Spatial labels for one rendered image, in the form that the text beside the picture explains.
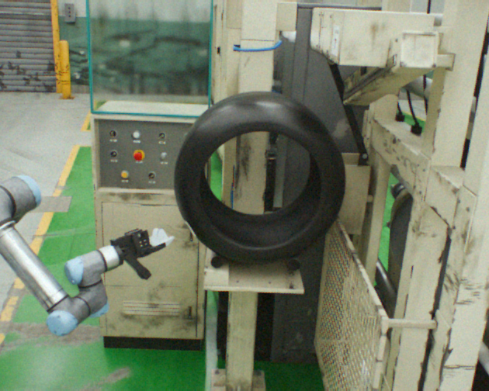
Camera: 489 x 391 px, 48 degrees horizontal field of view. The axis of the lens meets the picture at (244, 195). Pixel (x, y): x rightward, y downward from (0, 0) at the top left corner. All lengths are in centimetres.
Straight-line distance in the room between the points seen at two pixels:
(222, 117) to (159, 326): 150
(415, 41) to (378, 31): 12
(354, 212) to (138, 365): 141
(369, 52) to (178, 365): 197
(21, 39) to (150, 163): 863
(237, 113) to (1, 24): 960
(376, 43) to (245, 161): 87
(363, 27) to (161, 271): 172
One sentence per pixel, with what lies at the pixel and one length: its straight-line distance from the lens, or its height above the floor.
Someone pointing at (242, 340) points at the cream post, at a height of 32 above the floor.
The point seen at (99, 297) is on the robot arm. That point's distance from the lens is 175.
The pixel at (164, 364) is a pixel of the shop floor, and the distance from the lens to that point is 299.
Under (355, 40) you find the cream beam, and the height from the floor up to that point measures 170.
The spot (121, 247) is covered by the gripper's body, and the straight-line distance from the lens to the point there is 177.
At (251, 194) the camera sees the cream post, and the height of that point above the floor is 104.
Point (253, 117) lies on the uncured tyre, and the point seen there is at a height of 144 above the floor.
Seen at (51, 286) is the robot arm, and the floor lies 100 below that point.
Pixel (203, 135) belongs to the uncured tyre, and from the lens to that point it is 180.
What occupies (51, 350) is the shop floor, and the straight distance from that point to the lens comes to 318.
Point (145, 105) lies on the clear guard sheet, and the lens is 259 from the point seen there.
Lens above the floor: 179
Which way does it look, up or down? 19 degrees down
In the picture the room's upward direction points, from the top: 3 degrees clockwise
